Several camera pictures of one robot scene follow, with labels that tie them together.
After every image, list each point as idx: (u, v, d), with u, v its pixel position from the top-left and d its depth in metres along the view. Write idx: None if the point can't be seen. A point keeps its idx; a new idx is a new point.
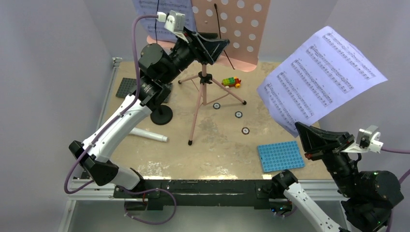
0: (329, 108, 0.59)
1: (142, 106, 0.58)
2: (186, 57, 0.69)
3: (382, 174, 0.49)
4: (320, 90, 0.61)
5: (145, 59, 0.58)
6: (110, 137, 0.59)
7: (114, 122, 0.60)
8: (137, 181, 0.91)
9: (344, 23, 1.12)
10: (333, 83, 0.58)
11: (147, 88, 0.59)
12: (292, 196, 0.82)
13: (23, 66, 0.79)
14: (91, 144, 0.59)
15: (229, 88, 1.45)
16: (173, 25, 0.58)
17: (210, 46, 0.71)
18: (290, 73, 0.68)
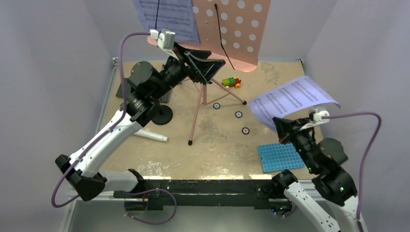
0: (298, 108, 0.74)
1: (132, 121, 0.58)
2: (177, 74, 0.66)
3: (329, 141, 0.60)
4: (294, 100, 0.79)
5: (136, 78, 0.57)
6: (98, 152, 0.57)
7: (102, 137, 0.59)
8: (135, 184, 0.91)
9: (344, 23, 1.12)
10: (304, 97, 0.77)
11: (138, 103, 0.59)
12: (292, 196, 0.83)
13: (23, 66, 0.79)
14: (78, 159, 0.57)
15: (229, 88, 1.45)
16: (163, 42, 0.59)
17: (201, 65, 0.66)
18: (276, 94, 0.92)
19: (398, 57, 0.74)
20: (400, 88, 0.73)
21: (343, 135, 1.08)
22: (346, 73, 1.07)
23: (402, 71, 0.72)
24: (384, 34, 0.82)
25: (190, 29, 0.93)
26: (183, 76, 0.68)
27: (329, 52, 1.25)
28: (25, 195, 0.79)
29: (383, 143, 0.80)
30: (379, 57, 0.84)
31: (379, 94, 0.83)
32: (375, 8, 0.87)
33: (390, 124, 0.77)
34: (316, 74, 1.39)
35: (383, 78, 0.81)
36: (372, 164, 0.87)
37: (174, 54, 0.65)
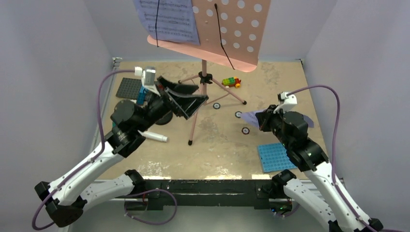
0: None
1: (114, 154, 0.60)
2: (161, 109, 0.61)
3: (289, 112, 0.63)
4: None
5: (120, 114, 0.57)
6: (78, 182, 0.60)
7: (84, 167, 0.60)
8: (130, 189, 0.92)
9: (343, 23, 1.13)
10: None
11: (122, 136, 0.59)
12: (290, 191, 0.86)
13: (24, 66, 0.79)
14: (56, 189, 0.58)
15: (229, 88, 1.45)
16: (143, 79, 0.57)
17: (183, 100, 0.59)
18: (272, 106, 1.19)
19: (397, 57, 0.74)
20: (400, 88, 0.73)
21: (343, 135, 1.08)
22: (346, 73, 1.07)
23: (402, 71, 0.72)
24: (383, 34, 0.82)
25: (190, 29, 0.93)
26: (168, 110, 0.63)
27: (329, 52, 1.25)
28: (24, 194, 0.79)
29: (383, 142, 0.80)
30: (379, 56, 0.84)
31: (379, 94, 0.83)
32: (375, 8, 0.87)
33: (390, 124, 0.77)
34: (316, 74, 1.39)
35: (383, 78, 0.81)
36: (372, 164, 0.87)
37: (155, 90, 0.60)
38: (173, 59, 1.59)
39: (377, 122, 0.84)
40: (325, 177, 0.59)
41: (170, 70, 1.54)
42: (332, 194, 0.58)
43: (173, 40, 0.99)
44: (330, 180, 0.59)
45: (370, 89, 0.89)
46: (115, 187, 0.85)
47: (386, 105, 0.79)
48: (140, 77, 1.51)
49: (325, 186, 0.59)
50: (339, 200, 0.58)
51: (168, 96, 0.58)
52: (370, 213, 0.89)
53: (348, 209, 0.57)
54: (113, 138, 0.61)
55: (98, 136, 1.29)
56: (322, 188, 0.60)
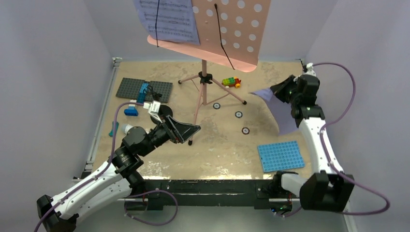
0: None
1: (117, 173, 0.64)
2: (162, 138, 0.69)
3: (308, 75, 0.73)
4: None
5: (130, 137, 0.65)
6: (80, 197, 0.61)
7: (87, 183, 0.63)
8: (129, 192, 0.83)
9: (344, 23, 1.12)
10: None
11: (124, 158, 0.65)
12: (287, 179, 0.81)
13: (23, 66, 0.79)
14: (60, 202, 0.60)
15: (229, 88, 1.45)
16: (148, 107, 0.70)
17: (180, 127, 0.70)
18: None
19: (398, 57, 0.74)
20: (400, 88, 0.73)
21: (343, 135, 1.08)
22: (346, 73, 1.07)
23: (403, 71, 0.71)
24: (384, 34, 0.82)
25: (189, 29, 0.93)
26: (167, 139, 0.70)
27: (329, 52, 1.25)
28: (25, 195, 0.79)
29: (383, 142, 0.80)
30: (379, 57, 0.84)
31: (379, 94, 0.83)
32: (375, 8, 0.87)
33: (391, 124, 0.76)
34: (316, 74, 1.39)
35: (383, 78, 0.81)
36: (372, 164, 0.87)
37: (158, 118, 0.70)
38: (173, 59, 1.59)
39: (377, 122, 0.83)
40: (314, 127, 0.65)
41: (170, 70, 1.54)
42: (314, 139, 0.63)
43: (173, 40, 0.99)
44: (318, 130, 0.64)
45: (370, 89, 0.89)
46: (111, 194, 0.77)
47: (387, 105, 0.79)
48: (140, 77, 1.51)
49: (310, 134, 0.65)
50: (317, 145, 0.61)
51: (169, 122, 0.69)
52: (369, 213, 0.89)
53: (323, 155, 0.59)
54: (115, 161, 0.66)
55: (98, 136, 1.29)
56: (307, 136, 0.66)
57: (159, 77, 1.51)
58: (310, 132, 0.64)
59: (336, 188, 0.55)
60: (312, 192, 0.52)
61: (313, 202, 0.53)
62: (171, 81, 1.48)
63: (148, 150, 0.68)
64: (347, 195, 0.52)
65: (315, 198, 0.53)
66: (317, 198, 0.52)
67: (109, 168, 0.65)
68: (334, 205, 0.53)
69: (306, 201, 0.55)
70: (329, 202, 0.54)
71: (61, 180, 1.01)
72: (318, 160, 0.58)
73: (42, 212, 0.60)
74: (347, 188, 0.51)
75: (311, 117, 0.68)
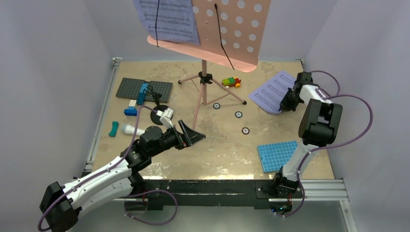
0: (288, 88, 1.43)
1: (129, 168, 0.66)
2: (171, 142, 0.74)
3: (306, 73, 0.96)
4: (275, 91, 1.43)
5: (148, 135, 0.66)
6: (93, 186, 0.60)
7: (100, 174, 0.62)
8: (129, 190, 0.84)
9: (343, 24, 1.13)
10: (277, 91, 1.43)
11: (135, 155, 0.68)
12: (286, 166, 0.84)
13: (22, 67, 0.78)
14: (73, 189, 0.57)
15: (229, 88, 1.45)
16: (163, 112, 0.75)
17: (189, 132, 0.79)
18: (262, 95, 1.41)
19: (397, 57, 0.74)
20: (400, 87, 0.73)
21: (343, 135, 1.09)
22: (345, 73, 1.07)
23: (402, 71, 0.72)
24: (383, 35, 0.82)
25: (190, 30, 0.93)
26: (173, 144, 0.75)
27: (329, 52, 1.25)
28: (24, 194, 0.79)
29: (382, 141, 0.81)
30: (378, 57, 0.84)
31: (379, 94, 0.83)
32: (375, 8, 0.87)
33: (390, 124, 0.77)
34: (316, 74, 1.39)
35: (382, 78, 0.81)
36: (371, 164, 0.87)
37: (170, 122, 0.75)
38: (173, 59, 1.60)
39: (377, 121, 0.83)
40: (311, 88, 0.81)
41: (170, 70, 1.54)
42: (311, 94, 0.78)
43: (173, 40, 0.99)
44: (314, 87, 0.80)
45: (368, 90, 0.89)
46: (114, 191, 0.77)
47: (386, 105, 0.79)
48: (140, 77, 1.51)
49: (309, 92, 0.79)
50: (313, 94, 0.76)
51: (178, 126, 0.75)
52: (369, 212, 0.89)
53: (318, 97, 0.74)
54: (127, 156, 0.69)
55: (98, 136, 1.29)
56: (307, 94, 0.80)
57: (159, 77, 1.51)
58: (308, 89, 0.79)
59: (329, 118, 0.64)
60: (310, 111, 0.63)
61: (311, 122, 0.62)
62: (171, 81, 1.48)
63: (158, 151, 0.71)
64: (339, 117, 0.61)
65: (314, 118, 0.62)
66: (315, 117, 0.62)
67: (121, 162, 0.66)
68: (330, 131, 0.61)
69: (305, 125, 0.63)
70: (324, 125, 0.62)
71: (60, 180, 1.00)
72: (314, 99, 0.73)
73: (50, 199, 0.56)
74: (338, 110, 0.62)
75: (309, 85, 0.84)
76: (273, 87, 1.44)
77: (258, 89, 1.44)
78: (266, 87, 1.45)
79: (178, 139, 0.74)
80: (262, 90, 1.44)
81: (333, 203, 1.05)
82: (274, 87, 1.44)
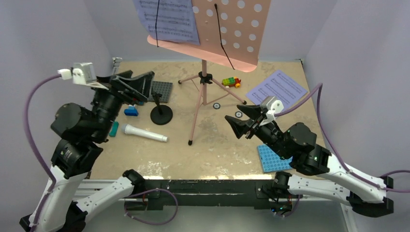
0: (285, 88, 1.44)
1: (67, 178, 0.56)
2: (111, 107, 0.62)
3: (291, 127, 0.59)
4: (273, 90, 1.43)
5: (61, 123, 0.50)
6: (48, 214, 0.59)
7: (46, 199, 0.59)
8: (131, 189, 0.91)
9: (343, 23, 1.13)
10: (275, 90, 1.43)
11: (67, 153, 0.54)
12: (298, 190, 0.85)
13: (22, 66, 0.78)
14: (34, 225, 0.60)
15: (229, 88, 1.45)
16: (83, 78, 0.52)
17: (133, 83, 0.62)
18: (259, 94, 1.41)
19: (397, 57, 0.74)
20: (399, 87, 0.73)
21: (344, 136, 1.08)
22: (346, 73, 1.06)
23: (401, 72, 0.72)
24: (384, 34, 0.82)
25: (190, 30, 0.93)
26: (119, 103, 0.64)
27: (329, 52, 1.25)
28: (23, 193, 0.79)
29: (382, 141, 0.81)
30: (378, 57, 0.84)
31: (378, 94, 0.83)
32: (375, 8, 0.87)
33: (390, 124, 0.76)
34: (316, 74, 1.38)
35: (382, 78, 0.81)
36: (372, 164, 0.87)
37: (101, 86, 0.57)
38: (173, 59, 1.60)
39: (377, 121, 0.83)
40: (338, 169, 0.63)
41: (170, 70, 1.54)
42: (351, 180, 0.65)
43: (173, 40, 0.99)
44: (344, 167, 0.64)
45: (368, 90, 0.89)
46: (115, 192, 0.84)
47: (386, 105, 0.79)
48: None
49: (343, 177, 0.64)
50: (357, 181, 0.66)
51: (119, 82, 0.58)
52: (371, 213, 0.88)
53: (368, 186, 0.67)
54: (61, 157, 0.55)
55: None
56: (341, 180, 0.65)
57: (159, 77, 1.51)
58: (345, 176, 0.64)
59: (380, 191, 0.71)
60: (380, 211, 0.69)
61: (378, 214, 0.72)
62: (171, 81, 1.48)
63: (101, 130, 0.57)
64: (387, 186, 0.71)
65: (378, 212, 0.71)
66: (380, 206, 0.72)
67: (57, 178, 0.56)
68: None
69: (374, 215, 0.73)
70: None
71: None
72: (371, 193, 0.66)
73: None
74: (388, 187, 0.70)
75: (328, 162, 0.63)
76: (273, 87, 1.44)
77: (256, 88, 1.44)
78: (263, 85, 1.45)
79: (121, 98, 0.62)
80: (259, 89, 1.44)
81: (333, 203, 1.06)
82: (273, 87, 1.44)
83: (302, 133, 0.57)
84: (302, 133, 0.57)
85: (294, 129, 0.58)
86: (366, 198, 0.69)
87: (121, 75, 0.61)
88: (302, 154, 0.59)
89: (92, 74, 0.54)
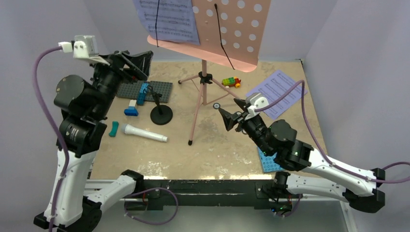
0: (285, 88, 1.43)
1: (79, 156, 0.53)
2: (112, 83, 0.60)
3: (272, 123, 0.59)
4: (272, 90, 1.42)
5: (65, 97, 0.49)
6: (67, 200, 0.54)
7: (60, 186, 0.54)
8: (134, 185, 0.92)
9: (343, 23, 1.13)
10: (274, 90, 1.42)
11: (73, 131, 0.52)
12: (295, 189, 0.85)
13: (22, 67, 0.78)
14: (52, 216, 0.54)
15: (229, 88, 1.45)
16: (85, 50, 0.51)
17: (136, 60, 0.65)
18: (258, 94, 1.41)
19: (397, 58, 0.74)
20: (398, 87, 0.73)
21: (344, 136, 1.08)
22: (346, 73, 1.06)
23: (401, 72, 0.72)
24: (384, 35, 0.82)
25: (190, 29, 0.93)
26: (119, 80, 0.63)
27: (329, 52, 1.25)
28: None
29: (382, 141, 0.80)
30: (377, 57, 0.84)
31: (378, 94, 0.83)
32: (374, 9, 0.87)
33: (390, 125, 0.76)
34: (316, 74, 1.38)
35: (381, 79, 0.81)
36: (372, 164, 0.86)
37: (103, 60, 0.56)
38: (173, 59, 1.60)
39: (377, 121, 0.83)
40: (321, 163, 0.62)
41: (170, 70, 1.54)
42: (335, 174, 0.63)
43: (173, 40, 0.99)
44: (327, 161, 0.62)
45: (368, 90, 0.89)
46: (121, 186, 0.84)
47: (386, 106, 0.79)
48: None
49: (326, 171, 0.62)
50: (343, 175, 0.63)
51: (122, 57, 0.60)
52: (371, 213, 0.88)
53: (356, 178, 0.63)
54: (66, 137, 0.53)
55: None
56: (325, 173, 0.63)
57: (159, 77, 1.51)
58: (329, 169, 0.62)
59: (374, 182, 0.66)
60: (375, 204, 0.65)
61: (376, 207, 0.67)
62: (171, 81, 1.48)
63: (103, 105, 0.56)
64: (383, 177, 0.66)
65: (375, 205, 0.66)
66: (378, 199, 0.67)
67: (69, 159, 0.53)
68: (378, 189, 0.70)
69: (372, 209, 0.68)
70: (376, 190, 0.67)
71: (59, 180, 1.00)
72: (359, 185, 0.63)
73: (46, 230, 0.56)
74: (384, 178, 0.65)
75: (312, 157, 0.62)
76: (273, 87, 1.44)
77: (256, 88, 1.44)
78: (263, 85, 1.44)
79: (122, 75, 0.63)
80: (258, 89, 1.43)
81: (333, 203, 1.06)
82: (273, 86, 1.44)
83: (282, 129, 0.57)
84: (282, 129, 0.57)
85: (275, 126, 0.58)
86: (357, 191, 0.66)
87: (124, 52, 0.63)
88: (284, 150, 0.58)
89: (94, 48, 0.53)
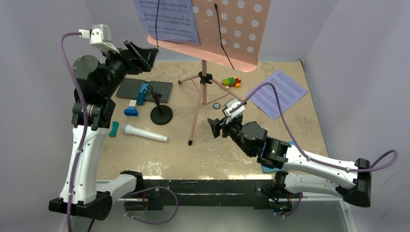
0: (285, 88, 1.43)
1: (95, 129, 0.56)
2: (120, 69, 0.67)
3: (245, 125, 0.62)
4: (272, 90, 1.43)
5: (82, 72, 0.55)
6: (84, 174, 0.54)
7: (77, 161, 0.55)
8: (135, 182, 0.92)
9: (344, 23, 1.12)
10: (274, 90, 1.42)
11: (88, 108, 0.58)
12: (292, 187, 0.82)
13: (22, 68, 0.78)
14: (71, 193, 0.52)
15: (229, 88, 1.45)
16: (100, 36, 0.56)
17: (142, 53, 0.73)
18: (258, 94, 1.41)
19: (397, 58, 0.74)
20: (398, 87, 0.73)
21: (344, 136, 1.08)
22: (346, 73, 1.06)
23: (401, 72, 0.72)
24: (384, 35, 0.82)
25: (190, 29, 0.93)
26: (126, 69, 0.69)
27: (329, 52, 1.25)
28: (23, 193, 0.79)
29: (382, 141, 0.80)
30: (377, 57, 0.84)
31: (378, 94, 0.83)
32: (375, 9, 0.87)
33: (390, 125, 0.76)
34: (316, 74, 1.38)
35: (381, 79, 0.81)
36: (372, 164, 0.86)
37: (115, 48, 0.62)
38: (173, 59, 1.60)
39: (376, 121, 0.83)
40: (297, 159, 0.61)
41: (170, 70, 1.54)
42: (314, 168, 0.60)
43: (173, 40, 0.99)
44: (302, 156, 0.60)
45: (368, 91, 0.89)
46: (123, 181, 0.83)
47: (385, 106, 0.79)
48: (141, 77, 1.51)
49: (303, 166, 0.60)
50: (320, 167, 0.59)
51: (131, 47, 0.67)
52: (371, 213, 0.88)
53: (335, 169, 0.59)
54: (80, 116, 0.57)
55: None
56: (304, 168, 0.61)
57: (159, 77, 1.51)
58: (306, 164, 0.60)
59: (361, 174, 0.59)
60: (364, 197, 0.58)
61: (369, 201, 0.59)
62: (171, 81, 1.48)
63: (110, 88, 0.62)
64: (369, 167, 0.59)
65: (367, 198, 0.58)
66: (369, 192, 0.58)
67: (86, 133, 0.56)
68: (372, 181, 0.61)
69: (365, 203, 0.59)
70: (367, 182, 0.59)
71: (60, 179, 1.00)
72: (340, 176, 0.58)
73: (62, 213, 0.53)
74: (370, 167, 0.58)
75: (289, 153, 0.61)
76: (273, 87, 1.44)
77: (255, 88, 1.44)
78: (263, 86, 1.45)
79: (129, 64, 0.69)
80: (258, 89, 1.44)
81: (333, 203, 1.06)
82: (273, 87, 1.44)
83: (253, 129, 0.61)
84: (252, 129, 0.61)
85: (246, 127, 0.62)
86: (342, 184, 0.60)
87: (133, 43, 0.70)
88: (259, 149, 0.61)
89: (108, 35, 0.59)
